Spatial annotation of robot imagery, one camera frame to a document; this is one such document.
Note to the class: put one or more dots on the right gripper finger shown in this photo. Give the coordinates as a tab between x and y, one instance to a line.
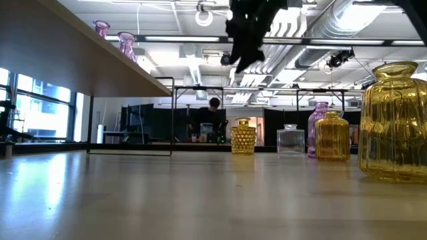
251	53
235	50

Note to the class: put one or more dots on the light wooden board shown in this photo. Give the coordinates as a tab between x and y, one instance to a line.
66	50

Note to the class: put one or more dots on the black overhead crossbar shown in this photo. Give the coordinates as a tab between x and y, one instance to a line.
300	41

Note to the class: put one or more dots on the black background table frame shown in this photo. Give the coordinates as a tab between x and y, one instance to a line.
320	90

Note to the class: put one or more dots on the black ceiling spotlight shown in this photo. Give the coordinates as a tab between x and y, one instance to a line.
338	59

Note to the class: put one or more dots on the pink ribbed flared-neck vase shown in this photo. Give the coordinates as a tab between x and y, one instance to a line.
101	28

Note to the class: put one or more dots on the blue and white box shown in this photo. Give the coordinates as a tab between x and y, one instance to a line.
206	131

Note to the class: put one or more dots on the silver ventilation duct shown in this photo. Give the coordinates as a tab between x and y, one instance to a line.
333	30

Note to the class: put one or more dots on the pink wavy-ribbed bulb vase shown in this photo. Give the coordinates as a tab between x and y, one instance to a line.
127	46

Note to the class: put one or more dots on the large bright window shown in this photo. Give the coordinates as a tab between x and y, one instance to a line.
43	116

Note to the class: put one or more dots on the black ceiling dome camera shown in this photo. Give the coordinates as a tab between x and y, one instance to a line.
225	59

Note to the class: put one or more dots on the pink ribbed bottle vase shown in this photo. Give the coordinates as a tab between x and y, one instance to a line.
312	130

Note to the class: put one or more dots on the large yellow ribbed vase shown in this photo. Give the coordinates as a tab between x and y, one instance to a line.
393	133

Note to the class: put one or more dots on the white cylinder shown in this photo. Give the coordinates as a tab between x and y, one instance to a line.
100	133

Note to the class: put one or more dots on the black monitor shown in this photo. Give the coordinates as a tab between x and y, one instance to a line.
140	116

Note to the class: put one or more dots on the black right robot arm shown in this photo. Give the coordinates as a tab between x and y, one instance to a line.
417	13

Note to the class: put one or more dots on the person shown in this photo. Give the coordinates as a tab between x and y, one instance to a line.
208	116

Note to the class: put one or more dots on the yellow hobnail vase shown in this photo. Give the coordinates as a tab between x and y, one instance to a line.
243	140

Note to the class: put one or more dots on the background black robot arm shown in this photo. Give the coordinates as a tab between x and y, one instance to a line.
223	131

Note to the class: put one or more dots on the small yellow ribbed vase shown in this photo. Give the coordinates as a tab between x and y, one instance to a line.
333	140

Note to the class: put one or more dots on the clear ribbed square bottle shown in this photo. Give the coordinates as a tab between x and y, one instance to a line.
290	141

